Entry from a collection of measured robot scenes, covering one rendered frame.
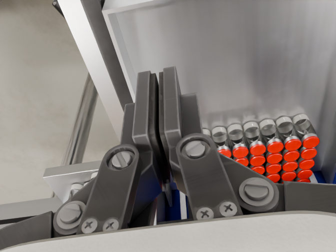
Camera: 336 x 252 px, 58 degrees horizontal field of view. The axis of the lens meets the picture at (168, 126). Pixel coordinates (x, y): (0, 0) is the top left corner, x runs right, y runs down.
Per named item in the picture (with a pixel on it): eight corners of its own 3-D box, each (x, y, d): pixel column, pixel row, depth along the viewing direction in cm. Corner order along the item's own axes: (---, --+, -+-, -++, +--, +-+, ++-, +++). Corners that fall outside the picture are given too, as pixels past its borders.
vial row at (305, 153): (304, 134, 44) (316, 158, 41) (183, 152, 46) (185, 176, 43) (306, 123, 43) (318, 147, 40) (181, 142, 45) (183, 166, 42)
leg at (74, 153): (118, 49, 124) (85, 222, 68) (97, 53, 125) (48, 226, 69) (111, 29, 117) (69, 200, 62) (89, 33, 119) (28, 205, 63)
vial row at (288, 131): (306, 123, 43) (319, 147, 40) (181, 142, 45) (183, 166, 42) (308, 112, 41) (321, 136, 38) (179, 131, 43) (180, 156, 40)
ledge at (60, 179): (139, 202, 60) (139, 211, 58) (77, 210, 61) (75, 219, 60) (118, 157, 50) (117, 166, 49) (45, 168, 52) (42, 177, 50)
